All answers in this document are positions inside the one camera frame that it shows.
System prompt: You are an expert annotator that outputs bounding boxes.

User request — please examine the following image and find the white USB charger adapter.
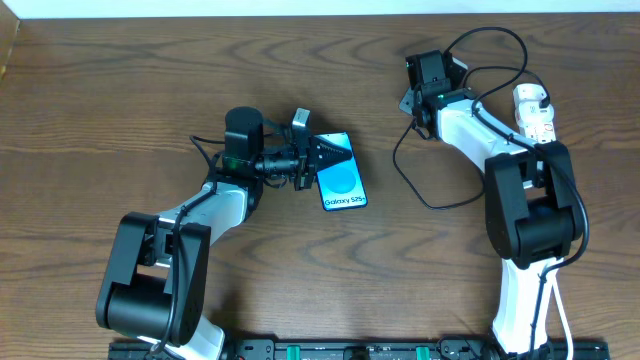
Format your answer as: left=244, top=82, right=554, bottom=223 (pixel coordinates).
left=515, top=100, right=555, bottom=127

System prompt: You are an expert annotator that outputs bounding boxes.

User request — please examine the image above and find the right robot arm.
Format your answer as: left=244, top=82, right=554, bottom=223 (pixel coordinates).
left=400, top=50, right=587, bottom=359

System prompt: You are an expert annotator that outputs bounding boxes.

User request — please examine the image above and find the black USB charging cable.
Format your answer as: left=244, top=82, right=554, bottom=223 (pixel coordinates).
left=392, top=65, right=552, bottom=211

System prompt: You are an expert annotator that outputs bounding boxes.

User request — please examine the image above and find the white power strip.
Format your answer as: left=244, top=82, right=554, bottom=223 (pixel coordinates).
left=513, top=83, right=556, bottom=143

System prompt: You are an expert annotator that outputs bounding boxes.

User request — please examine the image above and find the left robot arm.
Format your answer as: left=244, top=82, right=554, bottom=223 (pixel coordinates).
left=96, top=107, right=353, bottom=359

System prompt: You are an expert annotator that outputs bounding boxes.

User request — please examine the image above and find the blue Galaxy smartphone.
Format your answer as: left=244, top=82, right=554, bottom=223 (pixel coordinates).
left=317, top=132, right=368, bottom=211

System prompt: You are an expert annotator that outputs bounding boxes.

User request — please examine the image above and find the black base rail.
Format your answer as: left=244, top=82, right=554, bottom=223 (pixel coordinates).
left=107, top=336, right=612, bottom=360

